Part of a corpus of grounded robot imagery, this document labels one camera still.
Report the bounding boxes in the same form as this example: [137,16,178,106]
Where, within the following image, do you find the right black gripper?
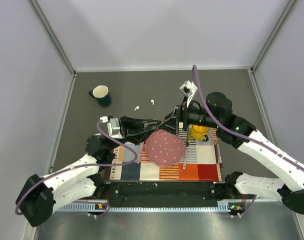
[157,95,220,136]

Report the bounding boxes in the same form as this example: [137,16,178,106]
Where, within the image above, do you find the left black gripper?
[107,116,157,152]

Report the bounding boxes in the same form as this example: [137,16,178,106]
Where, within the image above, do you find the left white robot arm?
[15,116,161,227]

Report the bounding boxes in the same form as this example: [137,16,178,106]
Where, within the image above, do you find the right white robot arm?
[159,92,304,215]

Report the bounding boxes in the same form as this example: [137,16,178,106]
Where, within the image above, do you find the pink dotted plate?
[145,130,185,167]

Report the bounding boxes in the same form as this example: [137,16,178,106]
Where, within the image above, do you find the yellow transparent mug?
[190,124,210,142]

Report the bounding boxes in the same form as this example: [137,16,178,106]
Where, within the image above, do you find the colourful patchwork placemat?
[103,128,222,182]

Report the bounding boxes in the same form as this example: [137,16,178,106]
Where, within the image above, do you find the dark green mug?
[89,85,112,108]

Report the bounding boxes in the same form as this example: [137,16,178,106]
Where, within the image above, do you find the pink handled fork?
[136,143,144,164]

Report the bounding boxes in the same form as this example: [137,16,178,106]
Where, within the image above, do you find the pink handled knife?
[183,128,190,170]

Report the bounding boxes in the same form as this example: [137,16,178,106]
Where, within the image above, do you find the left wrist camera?
[100,115,123,139]

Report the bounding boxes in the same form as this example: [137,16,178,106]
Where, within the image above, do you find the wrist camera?
[179,80,198,107]
[100,115,123,139]

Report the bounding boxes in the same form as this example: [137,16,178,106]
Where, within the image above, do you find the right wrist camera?
[179,80,198,107]

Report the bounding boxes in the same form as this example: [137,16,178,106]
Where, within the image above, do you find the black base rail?
[66,180,247,213]

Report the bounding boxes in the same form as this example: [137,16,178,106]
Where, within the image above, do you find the left aluminium frame post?
[29,0,76,76]

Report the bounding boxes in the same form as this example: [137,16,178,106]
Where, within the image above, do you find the aluminium frame post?
[250,0,297,74]
[29,0,76,76]

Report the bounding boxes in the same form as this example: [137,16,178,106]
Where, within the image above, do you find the right aluminium frame post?
[250,0,297,74]

